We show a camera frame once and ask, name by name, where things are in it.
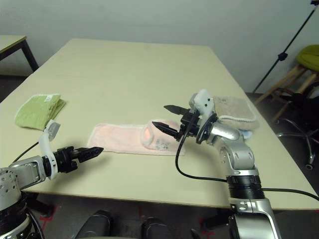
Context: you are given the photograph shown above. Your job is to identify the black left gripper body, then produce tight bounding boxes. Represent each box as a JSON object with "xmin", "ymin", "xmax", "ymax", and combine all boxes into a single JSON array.
[{"xmin": 51, "ymin": 146, "xmax": 80, "ymax": 174}]

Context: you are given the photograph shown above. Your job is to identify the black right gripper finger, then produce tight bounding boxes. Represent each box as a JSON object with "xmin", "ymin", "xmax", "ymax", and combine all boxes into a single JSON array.
[
  {"xmin": 163, "ymin": 104, "xmax": 191, "ymax": 117},
  {"xmin": 151, "ymin": 121, "xmax": 181, "ymax": 142}
]

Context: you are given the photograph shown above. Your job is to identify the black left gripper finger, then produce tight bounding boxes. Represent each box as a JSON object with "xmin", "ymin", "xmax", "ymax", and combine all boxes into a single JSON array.
[
  {"xmin": 74, "ymin": 147, "xmax": 104, "ymax": 155},
  {"xmin": 76, "ymin": 152, "xmax": 100, "ymax": 164}
]

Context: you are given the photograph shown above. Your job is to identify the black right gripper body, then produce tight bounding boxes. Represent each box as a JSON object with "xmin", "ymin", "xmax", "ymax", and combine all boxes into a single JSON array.
[{"xmin": 174, "ymin": 109, "xmax": 212, "ymax": 144}]

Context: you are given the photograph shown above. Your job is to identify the pink towel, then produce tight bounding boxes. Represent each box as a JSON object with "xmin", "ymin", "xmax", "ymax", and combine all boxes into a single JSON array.
[{"xmin": 87, "ymin": 119, "xmax": 186, "ymax": 157}]

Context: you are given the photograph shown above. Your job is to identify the beige towel with white trim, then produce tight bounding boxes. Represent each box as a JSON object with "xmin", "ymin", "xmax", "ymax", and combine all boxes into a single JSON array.
[{"xmin": 211, "ymin": 96, "xmax": 260, "ymax": 131}]

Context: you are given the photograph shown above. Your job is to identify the green towel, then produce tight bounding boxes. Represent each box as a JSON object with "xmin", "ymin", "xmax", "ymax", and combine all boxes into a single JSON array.
[{"xmin": 14, "ymin": 94, "xmax": 67, "ymax": 131}]

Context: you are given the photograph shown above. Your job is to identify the black table base bar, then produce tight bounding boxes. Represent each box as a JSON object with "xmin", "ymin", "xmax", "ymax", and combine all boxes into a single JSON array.
[
  {"xmin": 22, "ymin": 193, "xmax": 54, "ymax": 216},
  {"xmin": 201, "ymin": 209, "xmax": 235, "ymax": 230}
]

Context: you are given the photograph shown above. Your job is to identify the black left robot foot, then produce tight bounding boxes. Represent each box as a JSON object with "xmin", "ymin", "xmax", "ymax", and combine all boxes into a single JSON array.
[{"xmin": 74, "ymin": 210, "xmax": 113, "ymax": 239}]

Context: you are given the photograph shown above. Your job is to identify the black robot foot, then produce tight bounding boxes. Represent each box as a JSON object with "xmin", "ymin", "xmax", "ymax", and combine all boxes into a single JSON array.
[
  {"xmin": 74, "ymin": 210, "xmax": 113, "ymax": 239},
  {"xmin": 141, "ymin": 216, "xmax": 172, "ymax": 239}
]

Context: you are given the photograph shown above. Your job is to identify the black right robot foot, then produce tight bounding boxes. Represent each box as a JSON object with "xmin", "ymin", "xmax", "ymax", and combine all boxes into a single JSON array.
[{"xmin": 141, "ymin": 216, "xmax": 172, "ymax": 239}]

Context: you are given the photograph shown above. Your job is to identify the black tripod stand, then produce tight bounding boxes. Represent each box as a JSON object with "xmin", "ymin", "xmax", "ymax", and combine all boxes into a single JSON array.
[{"xmin": 253, "ymin": 0, "xmax": 319, "ymax": 93}]

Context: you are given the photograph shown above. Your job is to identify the office chair base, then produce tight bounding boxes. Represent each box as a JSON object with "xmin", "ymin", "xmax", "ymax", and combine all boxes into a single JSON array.
[{"xmin": 270, "ymin": 87, "xmax": 319, "ymax": 170}]

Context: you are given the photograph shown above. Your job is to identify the beige side table black legs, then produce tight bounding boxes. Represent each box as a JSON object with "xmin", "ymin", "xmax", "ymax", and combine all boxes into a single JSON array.
[{"xmin": 0, "ymin": 34, "xmax": 39, "ymax": 73}]

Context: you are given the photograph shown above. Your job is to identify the green stool with wooden legs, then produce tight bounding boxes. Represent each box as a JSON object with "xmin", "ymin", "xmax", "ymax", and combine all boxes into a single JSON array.
[{"xmin": 254, "ymin": 44, "xmax": 319, "ymax": 122}]

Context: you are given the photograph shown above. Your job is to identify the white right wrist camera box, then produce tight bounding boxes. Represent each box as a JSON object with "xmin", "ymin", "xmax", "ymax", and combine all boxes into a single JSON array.
[{"xmin": 188, "ymin": 89, "xmax": 215, "ymax": 125}]

